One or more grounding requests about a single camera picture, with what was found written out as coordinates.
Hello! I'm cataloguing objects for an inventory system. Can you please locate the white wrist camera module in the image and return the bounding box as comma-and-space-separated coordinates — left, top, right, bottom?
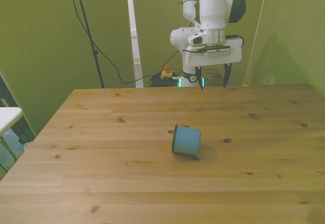
186, 45, 232, 57

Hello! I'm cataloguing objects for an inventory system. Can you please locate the white vertical post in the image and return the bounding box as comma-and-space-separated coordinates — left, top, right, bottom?
125, 0, 144, 88

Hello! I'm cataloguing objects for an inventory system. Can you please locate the blue enamel mug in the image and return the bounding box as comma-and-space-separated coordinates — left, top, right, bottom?
171, 124, 202, 157

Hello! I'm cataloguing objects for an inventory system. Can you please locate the black tripod stand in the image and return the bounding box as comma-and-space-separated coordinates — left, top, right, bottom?
72, 0, 106, 89

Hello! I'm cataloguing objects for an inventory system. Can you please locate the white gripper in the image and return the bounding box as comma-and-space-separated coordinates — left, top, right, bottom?
182, 38, 243, 91

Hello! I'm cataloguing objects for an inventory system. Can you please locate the yellow emergency stop button box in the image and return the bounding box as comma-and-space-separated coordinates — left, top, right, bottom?
160, 65, 174, 80

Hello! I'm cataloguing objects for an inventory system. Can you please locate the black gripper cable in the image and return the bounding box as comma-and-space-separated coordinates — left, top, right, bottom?
225, 34, 245, 48

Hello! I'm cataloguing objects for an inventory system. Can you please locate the long black hanging cable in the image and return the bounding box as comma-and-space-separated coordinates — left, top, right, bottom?
64, 0, 180, 84

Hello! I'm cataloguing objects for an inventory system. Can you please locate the coiled black cable bundle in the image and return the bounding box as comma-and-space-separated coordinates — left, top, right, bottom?
148, 72, 183, 88

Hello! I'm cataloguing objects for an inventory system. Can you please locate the white side table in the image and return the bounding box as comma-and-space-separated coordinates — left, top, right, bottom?
0, 107, 24, 136

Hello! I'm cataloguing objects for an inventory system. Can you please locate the white slanted strip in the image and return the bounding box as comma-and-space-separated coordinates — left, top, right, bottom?
244, 0, 270, 85

